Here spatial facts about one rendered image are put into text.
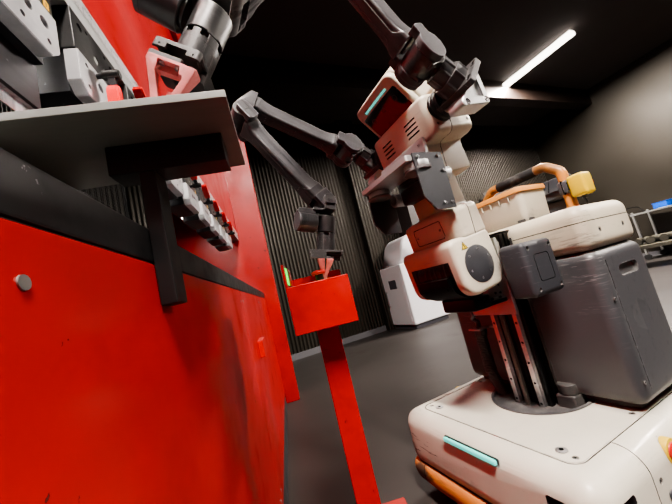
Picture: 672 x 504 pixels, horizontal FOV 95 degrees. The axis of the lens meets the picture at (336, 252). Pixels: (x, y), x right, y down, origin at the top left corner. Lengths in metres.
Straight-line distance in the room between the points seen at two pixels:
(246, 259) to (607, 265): 2.24
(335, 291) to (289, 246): 3.68
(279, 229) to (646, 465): 4.09
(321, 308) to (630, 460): 0.71
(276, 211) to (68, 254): 4.29
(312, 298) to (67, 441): 0.59
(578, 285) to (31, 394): 1.04
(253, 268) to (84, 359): 2.35
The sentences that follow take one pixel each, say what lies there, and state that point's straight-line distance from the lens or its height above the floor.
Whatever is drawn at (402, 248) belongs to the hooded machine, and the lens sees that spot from 4.48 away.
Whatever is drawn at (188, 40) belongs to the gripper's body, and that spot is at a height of 1.14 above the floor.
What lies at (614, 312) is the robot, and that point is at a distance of 1.05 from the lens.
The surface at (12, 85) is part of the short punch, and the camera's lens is 0.63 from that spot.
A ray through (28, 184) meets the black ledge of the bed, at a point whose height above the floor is 0.86.
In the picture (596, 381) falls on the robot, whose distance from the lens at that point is 1.13.
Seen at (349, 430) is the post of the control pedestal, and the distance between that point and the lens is 0.92.
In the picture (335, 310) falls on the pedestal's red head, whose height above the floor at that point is 0.70.
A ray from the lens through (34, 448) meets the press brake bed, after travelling 0.25.
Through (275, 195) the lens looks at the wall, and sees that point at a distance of 4.63.
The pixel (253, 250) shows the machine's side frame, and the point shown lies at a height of 1.23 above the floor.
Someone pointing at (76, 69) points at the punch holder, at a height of 1.21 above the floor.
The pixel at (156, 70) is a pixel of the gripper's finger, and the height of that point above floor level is 1.09.
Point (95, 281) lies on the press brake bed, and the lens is 0.32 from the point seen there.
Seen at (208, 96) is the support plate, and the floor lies 0.99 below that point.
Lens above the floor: 0.74
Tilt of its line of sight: 7 degrees up
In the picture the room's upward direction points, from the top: 14 degrees counter-clockwise
